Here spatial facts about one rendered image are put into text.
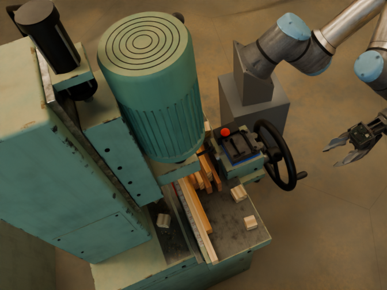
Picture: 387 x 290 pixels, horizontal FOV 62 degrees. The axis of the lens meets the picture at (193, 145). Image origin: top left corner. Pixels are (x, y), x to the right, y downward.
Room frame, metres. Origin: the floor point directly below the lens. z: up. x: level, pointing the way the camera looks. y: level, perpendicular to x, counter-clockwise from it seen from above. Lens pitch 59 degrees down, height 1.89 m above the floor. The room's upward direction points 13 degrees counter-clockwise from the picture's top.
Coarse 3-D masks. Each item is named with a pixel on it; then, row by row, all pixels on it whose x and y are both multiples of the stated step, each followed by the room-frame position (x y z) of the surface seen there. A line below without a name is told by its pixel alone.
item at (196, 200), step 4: (188, 176) 0.46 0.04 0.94; (184, 180) 0.45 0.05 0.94; (188, 184) 0.43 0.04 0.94; (188, 188) 0.42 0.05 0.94; (192, 188) 0.41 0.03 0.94; (192, 192) 0.40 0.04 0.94; (192, 196) 0.39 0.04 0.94; (196, 196) 0.38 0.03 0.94; (196, 200) 0.37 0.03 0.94; (196, 204) 0.36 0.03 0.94; (200, 204) 0.36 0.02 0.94; (196, 208) 0.35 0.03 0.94; (200, 208) 0.34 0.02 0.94; (200, 212) 0.33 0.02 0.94; (204, 212) 0.33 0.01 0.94; (200, 216) 0.32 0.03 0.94; (204, 216) 0.31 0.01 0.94; (204, 220) 0.30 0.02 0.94; (204, 224) 0.29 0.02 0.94; (208, 224) 0.29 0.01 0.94; (208, 228) 0.28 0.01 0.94; (208, 232) 0.27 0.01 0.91
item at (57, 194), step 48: (0, 48) 0.51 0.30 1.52; (0, 96) 0.39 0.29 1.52; (0, 144) 0.31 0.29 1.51; (48, 144) 0.32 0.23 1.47; (0, 192) 0.29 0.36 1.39; (48, 192) 0.30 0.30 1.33; (96, 192) 0.32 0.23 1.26; (48, 240) 0.28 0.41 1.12; (96, 240) 0.29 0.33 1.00; (144, 240) 0.32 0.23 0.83
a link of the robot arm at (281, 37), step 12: (276, 24) 1.08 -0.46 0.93; (288, 24) 1.04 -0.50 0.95; (300, 24) 1.06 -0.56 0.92; (264, 36) 1.08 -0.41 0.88; (276, 36) 1.03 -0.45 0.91; (288, 36) 1.01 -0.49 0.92; (300, 36) 0.99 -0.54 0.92; (264, 48) 1.03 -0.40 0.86; (276, 48) 1.00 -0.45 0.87; (288, 48) 0.99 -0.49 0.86; (300, 48) 0.99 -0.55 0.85; (276, 60) 0.99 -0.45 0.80; (288, 60) 1.00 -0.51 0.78
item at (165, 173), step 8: (152, 160) 0.47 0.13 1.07; (192, 160) 0.44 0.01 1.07; (160, 168) 0.44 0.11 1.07; (168, 168) 0.44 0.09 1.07; (176, 168) 0.43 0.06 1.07; (184, 168) 0.43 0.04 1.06; (192, 168) 0.44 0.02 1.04; (200, 168) 0.44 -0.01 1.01; (160, 176) 0.42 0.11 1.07; (168, 176) 0.42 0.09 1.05; (176, 176) 0.43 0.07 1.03; (184, 176) 0.43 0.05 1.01; (160, 184) 0.41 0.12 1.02
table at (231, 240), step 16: (224, 176) 0.45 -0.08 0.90; (256, 176) 0.44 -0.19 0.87; (224, 192) 0.39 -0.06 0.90; (208, 208) 0.35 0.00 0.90; (224, 208) 0.34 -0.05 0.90; (240, 208) 0.33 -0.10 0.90; (224, 224) 0.29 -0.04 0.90; (240, 224) 0.28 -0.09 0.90; (224, 240) 0.24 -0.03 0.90; (240, 240) 0.23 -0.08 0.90; (256, 240) 0.22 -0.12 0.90; (224, 256) 0.20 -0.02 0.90; (240, 256) 0.20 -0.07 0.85
